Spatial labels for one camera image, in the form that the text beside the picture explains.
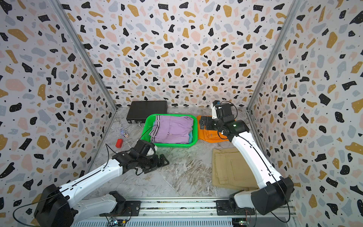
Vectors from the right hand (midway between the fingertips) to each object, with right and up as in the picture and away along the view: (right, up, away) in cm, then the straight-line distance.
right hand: (205, 120), depth 77 cm
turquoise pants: (-8, -11, +23) cm, 26 cm away
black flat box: (-50, +8, +40) cm, 65 cm away
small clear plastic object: (-56, -9, +24) cm, 61 cm away
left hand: (-22, -24, +1) cm, 33 cm away
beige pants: (+16, -30, +10) cm, 35 cm away
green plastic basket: (-39, -1, +24) cm, 46 cm away
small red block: (-57, -16, +20) cm, 62 cm away
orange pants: (+5, -11, +21) cm, 24 cm away
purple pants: (-22, -6, +23) cm, 33 cm away
